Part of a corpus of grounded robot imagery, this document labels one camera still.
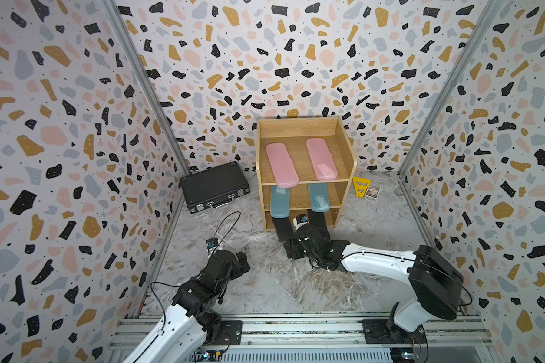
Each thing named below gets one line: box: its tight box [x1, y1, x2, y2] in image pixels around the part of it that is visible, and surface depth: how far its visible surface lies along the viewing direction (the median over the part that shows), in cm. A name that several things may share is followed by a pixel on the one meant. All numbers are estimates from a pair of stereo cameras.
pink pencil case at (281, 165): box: [264, 142, 299, 189], surface depth 80 cm
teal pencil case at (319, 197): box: [308, 183, 331, 213], surface depth 89 cm
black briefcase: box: [177, 161, 251, 214], surface depth 109 cm
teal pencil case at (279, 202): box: [270, 185, 290, 219], surface depth 89 cm
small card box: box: [364, 184, 381, 201], surface depth 115 cm
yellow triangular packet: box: [352, 176, 372, 199], surface depth 118 cm
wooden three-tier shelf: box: [255, 116, 358, 233], surface depth 86 cm
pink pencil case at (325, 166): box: [305, 137, 340, 182], surface depth 83 cm
